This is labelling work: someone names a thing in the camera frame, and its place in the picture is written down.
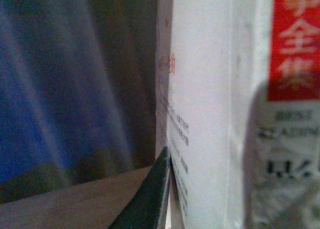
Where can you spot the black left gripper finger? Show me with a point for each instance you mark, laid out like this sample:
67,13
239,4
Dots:
148,208

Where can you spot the white book with red label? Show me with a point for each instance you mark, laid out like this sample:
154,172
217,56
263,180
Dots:
238,107

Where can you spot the dark blue curtain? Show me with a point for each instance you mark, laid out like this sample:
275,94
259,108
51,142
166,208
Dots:
77,92

